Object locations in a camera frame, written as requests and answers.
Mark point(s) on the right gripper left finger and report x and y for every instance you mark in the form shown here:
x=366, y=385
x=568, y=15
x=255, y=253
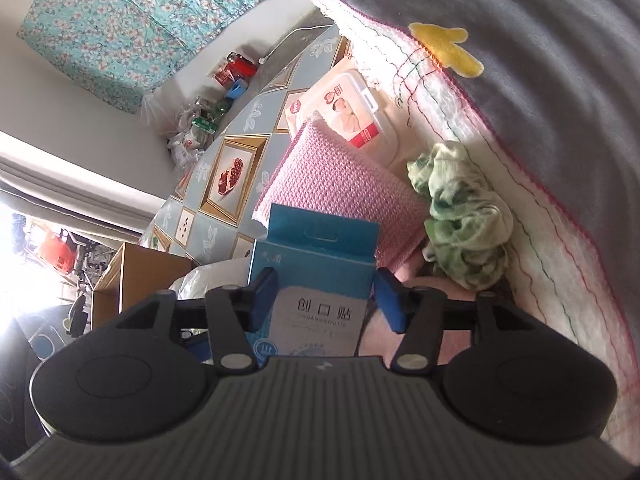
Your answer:
x=214, y=328

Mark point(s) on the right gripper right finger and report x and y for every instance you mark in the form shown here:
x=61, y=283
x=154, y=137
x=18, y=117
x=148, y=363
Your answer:
x=492, y=317

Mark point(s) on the pink plush toy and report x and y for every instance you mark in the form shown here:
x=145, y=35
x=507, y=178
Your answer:
x=407, y=320

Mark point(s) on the blue bandage box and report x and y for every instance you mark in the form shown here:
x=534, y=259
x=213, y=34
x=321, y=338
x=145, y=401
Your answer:
x=324, y=266

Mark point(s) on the white plastic bag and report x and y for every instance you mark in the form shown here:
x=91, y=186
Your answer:
x=200, y=280

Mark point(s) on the green white scrunchie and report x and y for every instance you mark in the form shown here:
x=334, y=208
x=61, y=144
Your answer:
x=468, y=224

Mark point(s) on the brown cardboard box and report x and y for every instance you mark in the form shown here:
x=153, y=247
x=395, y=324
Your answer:
x=134, y=273

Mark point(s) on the pink knitted cloth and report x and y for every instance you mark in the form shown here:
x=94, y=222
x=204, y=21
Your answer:
x=322, y=172

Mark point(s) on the clear bag of bottles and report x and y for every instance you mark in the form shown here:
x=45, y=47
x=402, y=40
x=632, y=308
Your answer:
x=186, y=129

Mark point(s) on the pink wet wipes pack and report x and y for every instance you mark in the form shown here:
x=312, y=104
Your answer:
x=367, y=118

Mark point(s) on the small blue container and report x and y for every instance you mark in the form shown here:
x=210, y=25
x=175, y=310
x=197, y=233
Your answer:
x=237, y=89

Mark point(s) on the grey window curtain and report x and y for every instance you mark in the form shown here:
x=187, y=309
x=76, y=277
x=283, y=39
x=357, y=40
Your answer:
x=44, y=186

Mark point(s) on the red kettle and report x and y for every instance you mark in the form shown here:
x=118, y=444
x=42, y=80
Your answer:
x=241, y=67

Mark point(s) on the grey blanket with yellow patches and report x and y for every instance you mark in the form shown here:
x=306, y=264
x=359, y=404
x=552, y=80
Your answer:
x=543, y=96

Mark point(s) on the teal floral wall cloth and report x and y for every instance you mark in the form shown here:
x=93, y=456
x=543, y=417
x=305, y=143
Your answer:
x=121, y=50

